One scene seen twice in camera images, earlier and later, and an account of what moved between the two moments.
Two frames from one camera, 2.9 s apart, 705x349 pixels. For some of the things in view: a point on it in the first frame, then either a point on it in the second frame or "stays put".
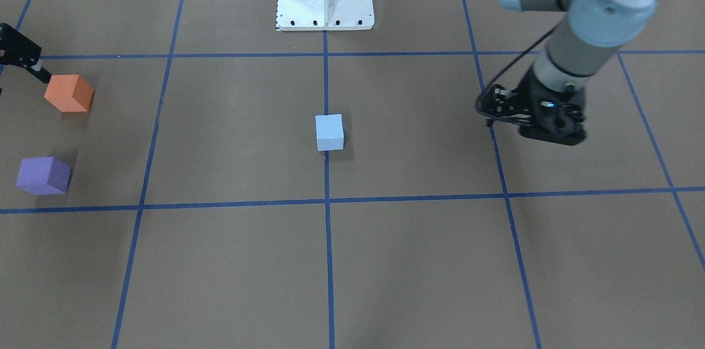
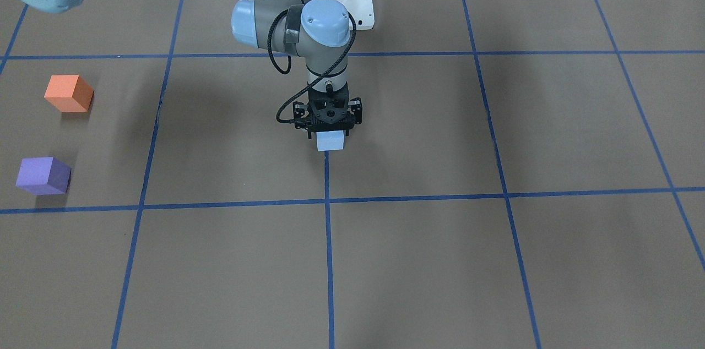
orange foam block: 69,93 stays put
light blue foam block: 330,132 stays put
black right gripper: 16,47 → 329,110
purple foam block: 41,175 stays put
